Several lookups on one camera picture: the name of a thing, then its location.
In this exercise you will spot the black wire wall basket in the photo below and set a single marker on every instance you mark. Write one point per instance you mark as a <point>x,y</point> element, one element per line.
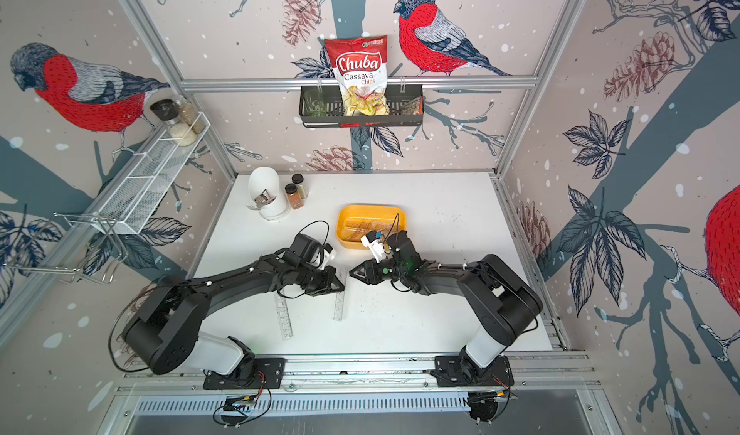
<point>327,107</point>

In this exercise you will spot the white egg-shaped container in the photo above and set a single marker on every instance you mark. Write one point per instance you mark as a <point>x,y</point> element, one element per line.
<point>266,194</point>

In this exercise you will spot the brown spice bottle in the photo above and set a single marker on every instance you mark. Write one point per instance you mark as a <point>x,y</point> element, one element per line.
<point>293,195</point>

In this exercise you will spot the dark spice bottle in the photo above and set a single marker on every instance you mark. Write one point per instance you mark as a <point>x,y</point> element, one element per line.
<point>298,180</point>

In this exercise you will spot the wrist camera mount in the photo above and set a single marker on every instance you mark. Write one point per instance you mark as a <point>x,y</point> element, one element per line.
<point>309,251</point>
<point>374,241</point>

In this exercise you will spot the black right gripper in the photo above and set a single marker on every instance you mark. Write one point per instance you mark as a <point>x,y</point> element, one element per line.
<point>368,266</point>

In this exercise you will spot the glass jar on shelf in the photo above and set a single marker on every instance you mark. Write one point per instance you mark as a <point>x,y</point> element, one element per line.
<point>189,113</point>

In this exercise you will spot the yellow plastic storage box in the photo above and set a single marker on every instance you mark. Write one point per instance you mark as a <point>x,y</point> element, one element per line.
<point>356,221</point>

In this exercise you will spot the black lid spice jar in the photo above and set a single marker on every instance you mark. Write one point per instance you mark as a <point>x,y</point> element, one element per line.
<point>165,110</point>

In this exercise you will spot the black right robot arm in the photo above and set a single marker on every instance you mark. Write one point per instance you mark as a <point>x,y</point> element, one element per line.
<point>505,306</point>

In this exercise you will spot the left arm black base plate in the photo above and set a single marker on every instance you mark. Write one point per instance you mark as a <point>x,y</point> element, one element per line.
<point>253,374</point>

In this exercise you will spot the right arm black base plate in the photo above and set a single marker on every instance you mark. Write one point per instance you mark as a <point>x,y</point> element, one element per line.
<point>460,371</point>

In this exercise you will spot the chrome wire rack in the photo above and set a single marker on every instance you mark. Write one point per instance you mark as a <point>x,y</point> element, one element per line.
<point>68,248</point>

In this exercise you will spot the red Chuba cassava chips bag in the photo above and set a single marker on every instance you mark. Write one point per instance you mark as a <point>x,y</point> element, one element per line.
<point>360,68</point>

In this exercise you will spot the long clear stencil ruler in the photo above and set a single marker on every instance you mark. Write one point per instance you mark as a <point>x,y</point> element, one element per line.
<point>283,317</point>

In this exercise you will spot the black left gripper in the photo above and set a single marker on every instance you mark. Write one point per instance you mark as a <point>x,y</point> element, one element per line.
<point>329,283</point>

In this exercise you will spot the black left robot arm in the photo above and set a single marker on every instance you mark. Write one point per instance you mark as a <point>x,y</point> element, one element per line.
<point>165,332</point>

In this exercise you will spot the short clear stencil ruler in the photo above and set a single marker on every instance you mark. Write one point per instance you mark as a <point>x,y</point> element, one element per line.
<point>338,312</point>

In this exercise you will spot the white wire mesh shelf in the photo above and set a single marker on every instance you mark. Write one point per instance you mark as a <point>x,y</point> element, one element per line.
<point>147,178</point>

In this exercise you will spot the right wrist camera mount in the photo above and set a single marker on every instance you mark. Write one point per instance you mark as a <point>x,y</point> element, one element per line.
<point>374,241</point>

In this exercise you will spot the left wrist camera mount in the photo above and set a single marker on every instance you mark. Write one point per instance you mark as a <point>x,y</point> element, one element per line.
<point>309,251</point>

